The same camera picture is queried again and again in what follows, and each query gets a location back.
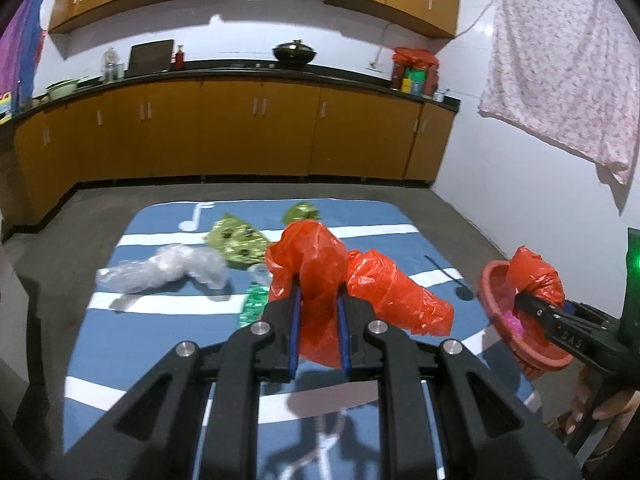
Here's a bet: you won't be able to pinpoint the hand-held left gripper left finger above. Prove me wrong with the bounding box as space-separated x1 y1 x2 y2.
62 280 303 480

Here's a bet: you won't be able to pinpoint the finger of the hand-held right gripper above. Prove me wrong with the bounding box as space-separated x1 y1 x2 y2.
562 300 621 333
514 291 563 333

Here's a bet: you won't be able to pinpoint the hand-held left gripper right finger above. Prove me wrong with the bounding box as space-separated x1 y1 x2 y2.
336 290 583 480

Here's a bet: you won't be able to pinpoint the pink plastic bag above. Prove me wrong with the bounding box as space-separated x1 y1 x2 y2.
500 310 531 338

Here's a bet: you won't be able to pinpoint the red plastic basket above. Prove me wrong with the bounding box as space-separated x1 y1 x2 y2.
476 260 573 380

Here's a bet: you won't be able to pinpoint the person's right hand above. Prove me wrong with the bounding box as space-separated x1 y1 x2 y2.
565 366 640 436

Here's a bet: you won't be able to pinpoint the shiny green foil wrapper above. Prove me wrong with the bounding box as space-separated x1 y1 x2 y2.
238 282 271 329

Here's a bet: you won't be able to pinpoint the blue music-note blanket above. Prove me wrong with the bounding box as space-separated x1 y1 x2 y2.
62 200 543 480

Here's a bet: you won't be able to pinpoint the long red plastic bag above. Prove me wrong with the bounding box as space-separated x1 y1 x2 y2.
346 248 456 337

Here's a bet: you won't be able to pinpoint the clear plastic bag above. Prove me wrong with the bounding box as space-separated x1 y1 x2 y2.
96 243 230 295

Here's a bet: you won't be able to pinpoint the yellow-green printed plastic bag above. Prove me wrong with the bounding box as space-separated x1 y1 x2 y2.
206 212 269 268

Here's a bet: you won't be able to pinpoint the plain green plastic bag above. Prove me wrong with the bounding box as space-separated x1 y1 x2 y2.
281 201 321 226

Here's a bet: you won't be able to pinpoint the wooden base cabinets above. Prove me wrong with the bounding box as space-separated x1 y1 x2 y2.
12 77 458 226

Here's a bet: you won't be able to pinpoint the pink floral hanging sheet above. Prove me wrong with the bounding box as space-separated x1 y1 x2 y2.
477 0 640 186

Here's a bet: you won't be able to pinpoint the green box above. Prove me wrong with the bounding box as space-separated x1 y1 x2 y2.
402 67 427 94

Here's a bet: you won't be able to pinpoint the red bag on canisters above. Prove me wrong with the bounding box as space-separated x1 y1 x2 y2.
391 47 441 68

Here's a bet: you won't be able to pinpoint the black kitchen countertop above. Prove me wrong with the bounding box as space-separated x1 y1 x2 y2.
0 57 461 126

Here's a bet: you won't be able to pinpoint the black wok with lid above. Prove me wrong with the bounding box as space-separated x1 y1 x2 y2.
271 39 319 67

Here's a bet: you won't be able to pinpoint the dark cutting board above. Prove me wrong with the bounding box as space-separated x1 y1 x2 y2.
128 39 176 73

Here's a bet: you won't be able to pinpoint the glass jar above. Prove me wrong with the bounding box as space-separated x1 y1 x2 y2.
101 47 126 83

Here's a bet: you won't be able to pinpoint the green basin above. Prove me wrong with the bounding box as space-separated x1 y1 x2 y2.
46 78 81 101

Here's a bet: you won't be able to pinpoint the purple hanging cloth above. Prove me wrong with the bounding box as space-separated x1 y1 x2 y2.
0 0 53 116

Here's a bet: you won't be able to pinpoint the grey power cord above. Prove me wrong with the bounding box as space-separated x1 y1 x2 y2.
368 22 393 68

